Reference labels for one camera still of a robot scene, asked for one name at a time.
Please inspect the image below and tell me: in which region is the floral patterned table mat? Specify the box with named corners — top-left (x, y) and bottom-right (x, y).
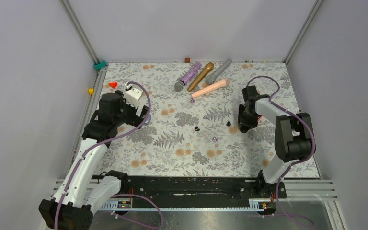
top-left (87, 62), bottom-right (320, 178)

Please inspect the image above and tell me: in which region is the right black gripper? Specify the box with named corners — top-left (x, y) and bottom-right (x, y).
top-left (238, 104), bottom-right (258, 130)

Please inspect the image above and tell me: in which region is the teal corner clamp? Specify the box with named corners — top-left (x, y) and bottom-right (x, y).
top-left (93, 60), bottom-right (108, 71)

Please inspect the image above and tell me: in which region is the gold microphone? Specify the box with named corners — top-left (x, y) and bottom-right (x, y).
top-left (187, 62), bottom-right (214, 92)

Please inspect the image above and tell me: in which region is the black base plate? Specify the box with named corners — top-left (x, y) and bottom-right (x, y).
top-left (92, 172), bottom-right (288, 210)

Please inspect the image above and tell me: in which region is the purple glitter microphone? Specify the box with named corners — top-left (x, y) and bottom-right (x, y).
top-left (173, 62), bottom-right (202, 92)

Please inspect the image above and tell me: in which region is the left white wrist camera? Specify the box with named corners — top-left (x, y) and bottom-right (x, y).
top-left (123, 83), bottom-right (143, 109)

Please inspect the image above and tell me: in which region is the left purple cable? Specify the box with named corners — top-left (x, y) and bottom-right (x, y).
top-left (54, 81), bottom-right (152, 230)

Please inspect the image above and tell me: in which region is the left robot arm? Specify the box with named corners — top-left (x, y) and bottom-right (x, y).
top-left (38, 88), bottom-right (150, 230)

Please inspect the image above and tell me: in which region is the grey microphone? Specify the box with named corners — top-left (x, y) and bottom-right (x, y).
top-left (205, 59), bottom-right (232, 85)

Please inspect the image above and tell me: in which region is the red triangular block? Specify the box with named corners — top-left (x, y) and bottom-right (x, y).
top-left (108, 82), bottom-right (118, 89)

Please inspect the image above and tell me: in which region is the pink microphone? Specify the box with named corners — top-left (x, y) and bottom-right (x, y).
top-left (191, 78), bottom-right (230, 99)

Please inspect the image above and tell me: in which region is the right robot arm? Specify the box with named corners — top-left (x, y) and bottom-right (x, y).
top-left (238, 86), bottom-right (316, 198)

